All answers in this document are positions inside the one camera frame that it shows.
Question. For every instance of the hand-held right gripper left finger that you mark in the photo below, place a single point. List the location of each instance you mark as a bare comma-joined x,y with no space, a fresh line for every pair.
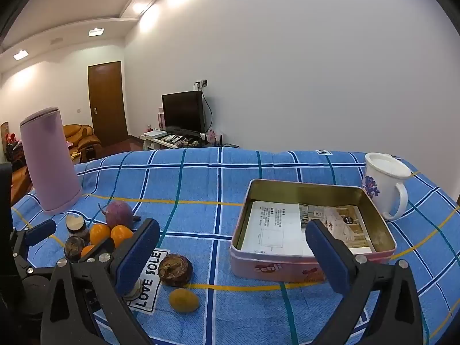
131,262

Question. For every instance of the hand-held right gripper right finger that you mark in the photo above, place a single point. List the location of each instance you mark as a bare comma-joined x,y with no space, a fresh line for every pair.
327,255

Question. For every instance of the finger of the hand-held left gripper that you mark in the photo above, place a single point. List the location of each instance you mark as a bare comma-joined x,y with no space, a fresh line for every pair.
41,272
39,230

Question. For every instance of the dark brown taro chunk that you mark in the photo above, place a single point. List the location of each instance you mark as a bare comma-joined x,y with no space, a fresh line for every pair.
73,248

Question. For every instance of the small orange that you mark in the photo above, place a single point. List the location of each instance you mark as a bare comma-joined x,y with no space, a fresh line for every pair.
87,251

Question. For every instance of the purple radish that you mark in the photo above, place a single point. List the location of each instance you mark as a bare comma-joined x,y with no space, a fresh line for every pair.
120,214

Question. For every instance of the pink tin box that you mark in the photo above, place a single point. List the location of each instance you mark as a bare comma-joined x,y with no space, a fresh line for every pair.
266,267

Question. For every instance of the brownish lemon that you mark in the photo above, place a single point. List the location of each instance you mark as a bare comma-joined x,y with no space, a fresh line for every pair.
184,300

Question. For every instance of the white cloth label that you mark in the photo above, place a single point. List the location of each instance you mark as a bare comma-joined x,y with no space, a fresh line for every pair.
151,284

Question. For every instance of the printed leaflet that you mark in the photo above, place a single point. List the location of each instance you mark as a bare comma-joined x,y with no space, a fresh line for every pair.
345,219

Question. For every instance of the purple electric kettle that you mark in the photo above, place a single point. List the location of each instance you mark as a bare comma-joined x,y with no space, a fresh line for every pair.
50,161

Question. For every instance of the white floral mug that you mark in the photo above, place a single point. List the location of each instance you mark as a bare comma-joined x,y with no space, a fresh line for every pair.
381,183

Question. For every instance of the orange leather armchair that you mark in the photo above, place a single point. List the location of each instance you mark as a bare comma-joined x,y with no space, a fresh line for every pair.
81,136

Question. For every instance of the blue plaid blanket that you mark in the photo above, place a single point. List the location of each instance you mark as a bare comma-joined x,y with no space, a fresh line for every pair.
215,194

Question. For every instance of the white television stand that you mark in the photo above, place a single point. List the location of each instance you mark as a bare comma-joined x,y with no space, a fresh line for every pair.
158,143

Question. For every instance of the white flat box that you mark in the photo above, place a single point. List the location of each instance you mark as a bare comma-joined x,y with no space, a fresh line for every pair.
155,133

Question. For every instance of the brown wooden door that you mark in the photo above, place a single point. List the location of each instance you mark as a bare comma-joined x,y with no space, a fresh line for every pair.
107,104

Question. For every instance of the black router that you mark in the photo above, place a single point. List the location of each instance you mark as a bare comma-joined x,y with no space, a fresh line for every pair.
215,143

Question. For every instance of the square ceiling light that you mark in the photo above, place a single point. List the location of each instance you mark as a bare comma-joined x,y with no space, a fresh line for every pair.
95,32
21,54

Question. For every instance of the black television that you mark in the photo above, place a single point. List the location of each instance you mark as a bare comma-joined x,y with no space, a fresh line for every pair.
183,113

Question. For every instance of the ceiling vent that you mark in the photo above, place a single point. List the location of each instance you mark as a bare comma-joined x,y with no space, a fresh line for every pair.
55,40

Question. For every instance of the wall socket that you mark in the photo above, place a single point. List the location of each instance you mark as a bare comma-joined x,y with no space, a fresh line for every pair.
202,83

